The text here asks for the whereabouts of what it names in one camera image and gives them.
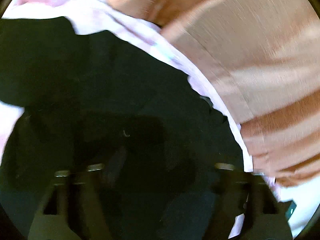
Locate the black knit garment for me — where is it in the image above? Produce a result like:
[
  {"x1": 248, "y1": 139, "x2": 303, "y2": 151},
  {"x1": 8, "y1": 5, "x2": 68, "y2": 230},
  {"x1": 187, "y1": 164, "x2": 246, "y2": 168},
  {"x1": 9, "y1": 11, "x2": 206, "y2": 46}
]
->
[{"x1": 1, "y1": 17, "x2": 244, "y2": 239}]

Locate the orange curtain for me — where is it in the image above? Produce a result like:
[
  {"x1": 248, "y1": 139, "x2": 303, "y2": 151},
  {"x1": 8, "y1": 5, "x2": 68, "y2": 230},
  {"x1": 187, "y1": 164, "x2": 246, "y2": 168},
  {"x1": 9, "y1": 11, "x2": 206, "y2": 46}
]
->
[{"x1": 107, "y1": 0, "x2": 319, "y2": 187}]

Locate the pink fleece blanket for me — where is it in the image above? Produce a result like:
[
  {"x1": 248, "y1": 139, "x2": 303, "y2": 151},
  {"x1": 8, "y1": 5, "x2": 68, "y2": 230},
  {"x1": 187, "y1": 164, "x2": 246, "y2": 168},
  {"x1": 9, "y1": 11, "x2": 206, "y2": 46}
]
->
[{"x1": 0, "y1": 0, "x2": 311, "y2": 239}]

